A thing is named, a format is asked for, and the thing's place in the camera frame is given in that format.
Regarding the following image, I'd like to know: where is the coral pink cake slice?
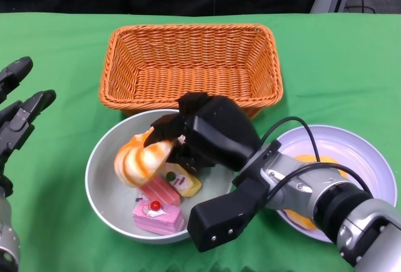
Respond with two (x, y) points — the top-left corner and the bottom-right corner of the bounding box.
(137, 174), (182, 207)

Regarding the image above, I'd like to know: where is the elongated orange striped bread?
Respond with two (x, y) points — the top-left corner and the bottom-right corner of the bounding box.
(283, 154), (348, 231)

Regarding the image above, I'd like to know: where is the orange wicker basket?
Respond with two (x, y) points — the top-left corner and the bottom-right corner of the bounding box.
(99, 23), (284, 119)

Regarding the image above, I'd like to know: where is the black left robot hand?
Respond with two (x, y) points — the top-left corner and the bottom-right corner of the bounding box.
(0, 56), (57, 197)

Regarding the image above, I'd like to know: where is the white round plate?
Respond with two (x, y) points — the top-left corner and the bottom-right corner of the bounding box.
(275, 124), (395, 243)

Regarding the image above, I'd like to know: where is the grey round bowl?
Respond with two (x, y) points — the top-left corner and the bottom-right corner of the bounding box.
(85, 108), (239, 245)

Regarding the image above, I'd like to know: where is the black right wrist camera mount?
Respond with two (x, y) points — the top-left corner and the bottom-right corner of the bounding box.
(187, 177), (270, 253)

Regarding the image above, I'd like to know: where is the pink layered cake slice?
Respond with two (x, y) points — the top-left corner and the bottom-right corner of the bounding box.
(132, 201), (185, 236)

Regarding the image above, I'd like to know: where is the chocolate cake slice with cherry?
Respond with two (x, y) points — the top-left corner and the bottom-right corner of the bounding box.
(165, 135), (201, 172)

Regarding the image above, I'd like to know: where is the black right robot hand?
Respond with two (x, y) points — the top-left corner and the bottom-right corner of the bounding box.
(143, 92), (263, 172)

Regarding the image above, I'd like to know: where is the round orange ring bread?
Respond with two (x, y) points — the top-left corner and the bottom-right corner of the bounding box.
(113, 127), (175, 188)

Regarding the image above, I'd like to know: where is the yellow cake slice green ball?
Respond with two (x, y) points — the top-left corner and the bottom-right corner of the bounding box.
(161, 162), (202, 197)

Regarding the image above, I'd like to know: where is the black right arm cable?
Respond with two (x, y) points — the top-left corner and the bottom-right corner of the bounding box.
(259, 117), (373, 201)

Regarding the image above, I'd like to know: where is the green tablecloth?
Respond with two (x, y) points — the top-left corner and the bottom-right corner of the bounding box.
(0, 12), (401, 272)

